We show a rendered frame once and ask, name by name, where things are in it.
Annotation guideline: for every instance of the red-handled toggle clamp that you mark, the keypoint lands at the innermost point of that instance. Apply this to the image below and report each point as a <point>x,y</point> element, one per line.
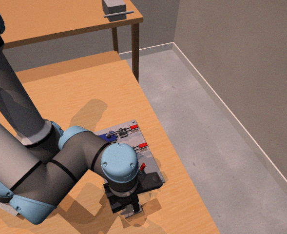
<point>140,146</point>

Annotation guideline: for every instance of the toggle clamp with red handle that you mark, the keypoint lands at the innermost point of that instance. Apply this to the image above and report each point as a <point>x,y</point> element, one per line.
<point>123,133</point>

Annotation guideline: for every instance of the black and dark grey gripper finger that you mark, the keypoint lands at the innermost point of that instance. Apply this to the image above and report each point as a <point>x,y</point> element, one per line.
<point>131,209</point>

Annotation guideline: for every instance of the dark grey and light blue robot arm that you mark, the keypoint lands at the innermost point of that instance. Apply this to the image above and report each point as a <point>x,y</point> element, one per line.
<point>41,165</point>

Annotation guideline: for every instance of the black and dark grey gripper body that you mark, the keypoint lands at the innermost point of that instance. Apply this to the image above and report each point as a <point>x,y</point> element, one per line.
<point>118,203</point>

